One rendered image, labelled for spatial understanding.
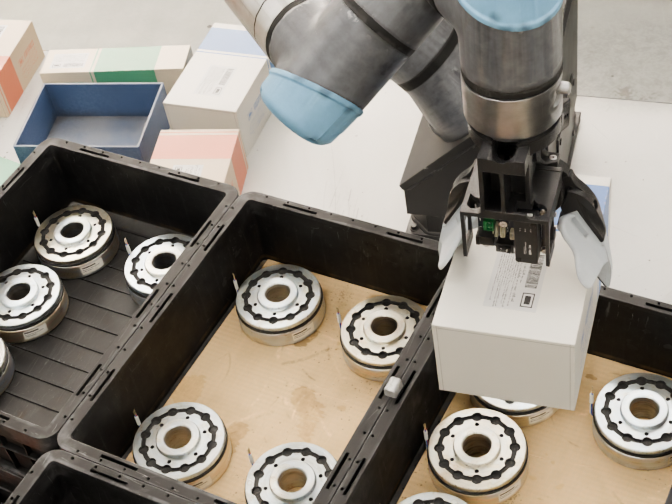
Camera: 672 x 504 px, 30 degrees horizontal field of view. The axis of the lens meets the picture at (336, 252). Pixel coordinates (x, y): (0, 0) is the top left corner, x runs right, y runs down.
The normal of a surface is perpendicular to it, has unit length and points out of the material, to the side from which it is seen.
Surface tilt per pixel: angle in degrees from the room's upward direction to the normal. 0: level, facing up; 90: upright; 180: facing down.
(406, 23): 77
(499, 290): 0
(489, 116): 91
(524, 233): 90
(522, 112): 90
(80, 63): 0
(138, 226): 0
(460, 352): 90
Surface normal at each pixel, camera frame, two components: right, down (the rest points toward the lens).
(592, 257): 0.73, -0.25
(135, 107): -0.15, 0.73
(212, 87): -0.13, -0.69
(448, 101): -0.40, 0.46
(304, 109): -0.13, 0.30
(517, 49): 0.07, 0.72
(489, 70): -0.47, 0.69
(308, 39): -0.60, -0.35
